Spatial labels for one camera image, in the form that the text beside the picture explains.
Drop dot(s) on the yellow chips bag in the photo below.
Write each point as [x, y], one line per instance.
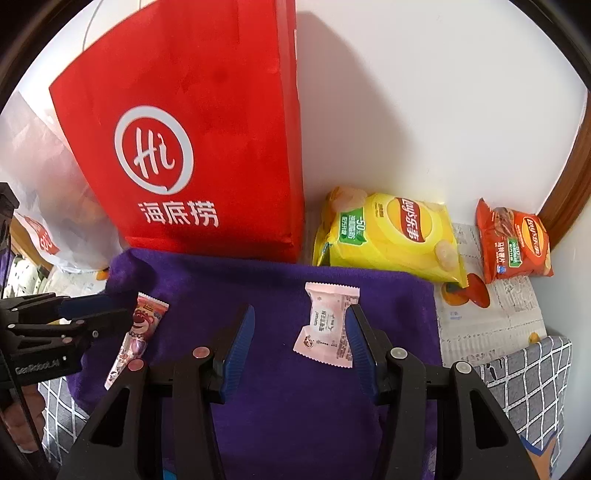
[392, 235]

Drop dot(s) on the grey checked cloth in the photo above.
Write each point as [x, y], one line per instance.
[531, 374]

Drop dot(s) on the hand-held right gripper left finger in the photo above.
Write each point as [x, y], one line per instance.
[240, 344]

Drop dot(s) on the fruit print blanket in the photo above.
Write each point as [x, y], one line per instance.
[503, 304]

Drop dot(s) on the white plastic bag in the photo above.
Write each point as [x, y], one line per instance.
[55, 194]

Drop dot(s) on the pink white candy packet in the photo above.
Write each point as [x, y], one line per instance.
[323, 323]

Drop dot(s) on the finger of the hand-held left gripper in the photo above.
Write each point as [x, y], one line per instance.
[104, 323]
[85, 305]

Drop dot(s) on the person's left hand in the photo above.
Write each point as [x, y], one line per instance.
[16, 424]

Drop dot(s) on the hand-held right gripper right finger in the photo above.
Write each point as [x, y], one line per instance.
[362, 350]

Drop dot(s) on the orange chips bag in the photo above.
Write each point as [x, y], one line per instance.
[512, 244]

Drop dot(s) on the pink bear print packet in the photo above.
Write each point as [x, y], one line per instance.
[138, 327]

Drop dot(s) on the purple cloth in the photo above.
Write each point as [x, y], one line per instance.
[286, 415]

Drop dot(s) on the brown wooden frame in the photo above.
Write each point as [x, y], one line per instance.
[572, 184]

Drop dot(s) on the red paper bag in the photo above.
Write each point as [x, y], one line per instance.
[194, 138]

